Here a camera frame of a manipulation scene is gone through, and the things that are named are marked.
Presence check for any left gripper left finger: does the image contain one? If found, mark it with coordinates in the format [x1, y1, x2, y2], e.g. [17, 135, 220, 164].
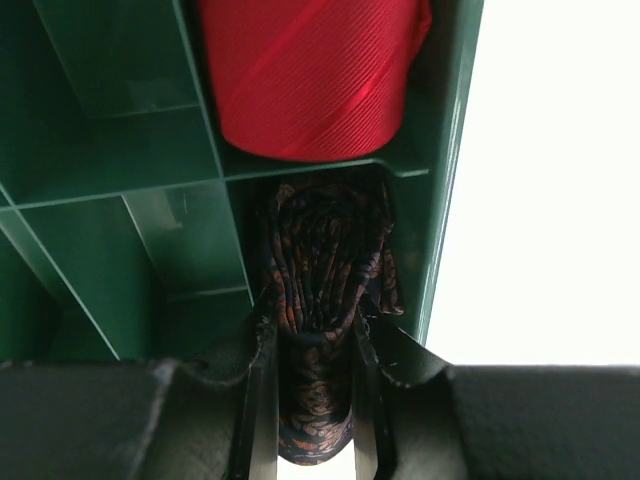
[1, 296, 278, 479]

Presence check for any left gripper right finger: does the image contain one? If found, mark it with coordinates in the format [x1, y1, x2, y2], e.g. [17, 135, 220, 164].
[352, 299, 639, 479]

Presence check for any dark brown patterned tie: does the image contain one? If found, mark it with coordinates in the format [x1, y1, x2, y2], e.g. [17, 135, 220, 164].
[262, 171, 404, 466]

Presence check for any green compartment tray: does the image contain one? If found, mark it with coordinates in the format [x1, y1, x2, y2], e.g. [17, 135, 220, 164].
[1, 1, 484, 361]

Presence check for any red rolled tie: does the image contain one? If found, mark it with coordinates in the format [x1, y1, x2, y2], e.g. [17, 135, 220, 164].
[197, 1, 433, 162]

